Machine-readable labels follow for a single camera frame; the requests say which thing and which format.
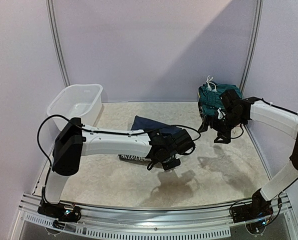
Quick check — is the navy blue garment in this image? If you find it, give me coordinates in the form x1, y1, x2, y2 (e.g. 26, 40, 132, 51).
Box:
117, 114, 187, 165

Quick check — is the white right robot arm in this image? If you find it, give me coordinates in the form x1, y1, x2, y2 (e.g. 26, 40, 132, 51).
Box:
198, 96, 298, 201

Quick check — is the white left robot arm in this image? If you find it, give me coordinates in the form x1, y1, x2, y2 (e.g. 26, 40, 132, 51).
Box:
41, 117, 184, 217

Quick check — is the white plastic laundry basket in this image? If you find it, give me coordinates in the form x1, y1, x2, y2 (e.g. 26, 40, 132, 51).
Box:
46, 83, 103, 126

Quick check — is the black white patterned garment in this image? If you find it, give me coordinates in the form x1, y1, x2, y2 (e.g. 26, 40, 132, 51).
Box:
198, 105, 208, 123

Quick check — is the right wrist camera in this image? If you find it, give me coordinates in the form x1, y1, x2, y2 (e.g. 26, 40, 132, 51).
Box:
220, 89, 242, 112

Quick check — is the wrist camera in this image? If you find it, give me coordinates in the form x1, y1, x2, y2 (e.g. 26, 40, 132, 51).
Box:
172, 129, 196, 156
220, 89, 242, 112

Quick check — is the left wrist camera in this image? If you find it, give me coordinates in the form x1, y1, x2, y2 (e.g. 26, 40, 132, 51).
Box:
172, 129, 196, 156

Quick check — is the aluminium front rail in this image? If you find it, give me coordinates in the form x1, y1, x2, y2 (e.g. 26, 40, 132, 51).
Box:
11, 194, 298, 240

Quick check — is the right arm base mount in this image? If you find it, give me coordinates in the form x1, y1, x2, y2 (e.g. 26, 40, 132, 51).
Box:
229, 189, 283, 235

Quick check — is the right aluminium frame post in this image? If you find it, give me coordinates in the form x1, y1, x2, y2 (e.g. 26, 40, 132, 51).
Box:
239, 0, 263, 93

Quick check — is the aluminium frame post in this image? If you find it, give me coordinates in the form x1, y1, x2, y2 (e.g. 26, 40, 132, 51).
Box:
239, 0, 263, 93
46, 0, 70, 87

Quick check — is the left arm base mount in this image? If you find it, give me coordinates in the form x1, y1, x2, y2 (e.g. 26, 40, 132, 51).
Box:
37, 199, 82, 230

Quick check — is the left aluminium frame post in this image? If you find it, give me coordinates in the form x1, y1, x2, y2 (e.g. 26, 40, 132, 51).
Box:
46, 0, 70, 87

